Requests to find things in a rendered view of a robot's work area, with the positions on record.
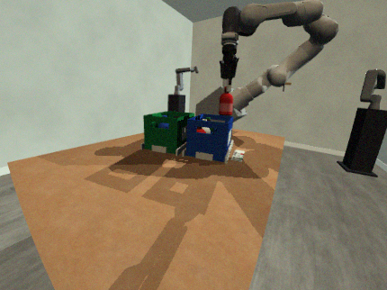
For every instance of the blue bottle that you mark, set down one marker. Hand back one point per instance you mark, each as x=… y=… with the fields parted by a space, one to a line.
x=163 y=125

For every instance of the beige paper pick list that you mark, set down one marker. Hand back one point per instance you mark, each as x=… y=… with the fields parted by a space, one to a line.
x=238 y=155

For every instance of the green crate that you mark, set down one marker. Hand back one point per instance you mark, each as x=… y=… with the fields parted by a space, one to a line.
x=171 y=138

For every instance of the blue crate with dividers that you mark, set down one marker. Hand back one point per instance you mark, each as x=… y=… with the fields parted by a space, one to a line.
x=214 y=143

